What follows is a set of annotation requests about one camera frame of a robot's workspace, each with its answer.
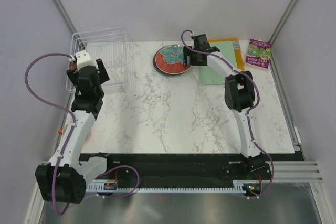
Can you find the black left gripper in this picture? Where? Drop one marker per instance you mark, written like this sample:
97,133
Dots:
102,74

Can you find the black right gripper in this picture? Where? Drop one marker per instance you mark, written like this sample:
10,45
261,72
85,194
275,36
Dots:
187,52

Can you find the pink rimmed teal plate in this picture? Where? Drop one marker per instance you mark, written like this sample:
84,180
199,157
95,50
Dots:
169,60

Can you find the grey plate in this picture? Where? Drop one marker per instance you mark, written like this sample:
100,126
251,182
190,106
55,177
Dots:
168,75

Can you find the dark red patterned plate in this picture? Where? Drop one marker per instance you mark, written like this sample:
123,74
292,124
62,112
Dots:
72,65

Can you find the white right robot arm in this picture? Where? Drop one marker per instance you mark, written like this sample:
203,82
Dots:
241,94

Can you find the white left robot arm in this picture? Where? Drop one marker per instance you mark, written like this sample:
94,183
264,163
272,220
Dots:
63,178

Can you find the green folder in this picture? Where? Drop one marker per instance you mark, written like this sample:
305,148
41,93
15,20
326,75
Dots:
207,75

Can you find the orange folder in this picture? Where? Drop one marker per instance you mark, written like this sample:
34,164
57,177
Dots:
236,51

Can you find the purple children's book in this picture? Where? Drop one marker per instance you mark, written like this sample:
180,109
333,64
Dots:
258,54

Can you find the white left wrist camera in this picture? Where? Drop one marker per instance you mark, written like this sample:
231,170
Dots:
83,59

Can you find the white wire dish rack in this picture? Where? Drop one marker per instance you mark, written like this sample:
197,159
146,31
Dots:
111,46

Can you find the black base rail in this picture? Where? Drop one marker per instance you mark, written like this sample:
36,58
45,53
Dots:
179,169

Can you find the white cable duct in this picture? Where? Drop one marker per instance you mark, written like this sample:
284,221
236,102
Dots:
235,187

